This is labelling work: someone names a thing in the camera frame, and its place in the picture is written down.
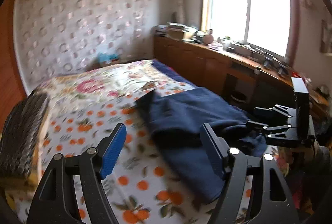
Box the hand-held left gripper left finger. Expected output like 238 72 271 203
27 123 127 224

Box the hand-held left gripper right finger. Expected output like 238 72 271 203
199 123 299 224

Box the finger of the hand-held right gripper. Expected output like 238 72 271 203
252 104 297 126
246 121 299 148

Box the navy t-shirt with orange print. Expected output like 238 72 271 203
135 86 270 205

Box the dark waste bin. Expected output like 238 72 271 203
229 91 247 110

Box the orange fruit print bed sheet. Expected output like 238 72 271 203
5 84 286 224

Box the pile of desk items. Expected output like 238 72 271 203
215 36 328 105

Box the floral quilt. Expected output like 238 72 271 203
32 59 182 110

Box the long wooden desk cabinet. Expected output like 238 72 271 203
153 32 332 122

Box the navy blanket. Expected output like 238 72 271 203
152 58 199 90

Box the blue bag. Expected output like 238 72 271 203
98 52 121 65

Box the dark woven pillow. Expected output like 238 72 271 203
0 93 51 185

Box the window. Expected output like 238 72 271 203
202 0 300 59

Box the pile of books and papers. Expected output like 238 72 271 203
155 22 198 42

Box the wooden wardrobe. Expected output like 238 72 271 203
0 0 28 133

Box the framed wall picture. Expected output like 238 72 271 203
320 19 332 55

